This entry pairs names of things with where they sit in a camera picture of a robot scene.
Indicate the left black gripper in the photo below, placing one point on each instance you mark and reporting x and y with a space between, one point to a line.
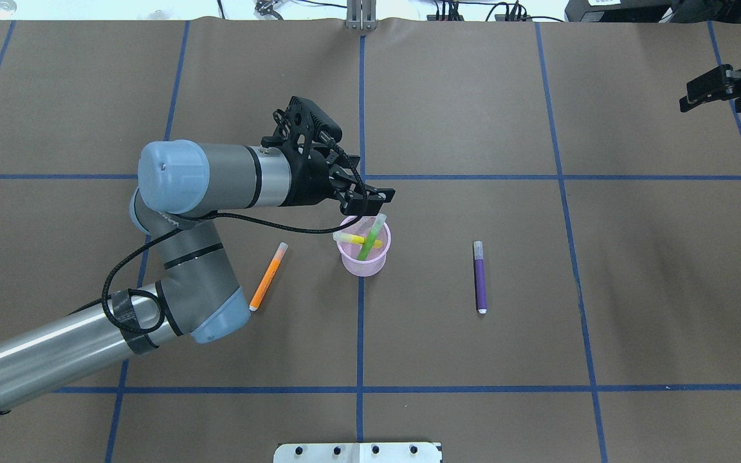
307 184

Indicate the green highlighter pen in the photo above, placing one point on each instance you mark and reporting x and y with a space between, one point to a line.
372 233

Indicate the yellow highlighter pen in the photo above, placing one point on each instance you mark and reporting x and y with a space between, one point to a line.
353 239

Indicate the purple highlighter pen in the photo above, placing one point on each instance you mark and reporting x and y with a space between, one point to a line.
479 270

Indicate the orange highlighter pen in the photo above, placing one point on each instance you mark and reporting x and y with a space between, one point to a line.
264 285

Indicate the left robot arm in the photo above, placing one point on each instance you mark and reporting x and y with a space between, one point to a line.
182 281

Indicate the pink mesh pen holder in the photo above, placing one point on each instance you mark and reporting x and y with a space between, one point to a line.
377 258

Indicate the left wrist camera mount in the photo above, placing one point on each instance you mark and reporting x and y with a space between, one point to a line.
301 127

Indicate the aluminium frame post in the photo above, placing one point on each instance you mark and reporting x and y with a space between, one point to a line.
361 15

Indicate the metal base plate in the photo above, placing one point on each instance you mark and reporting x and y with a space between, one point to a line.
359 452

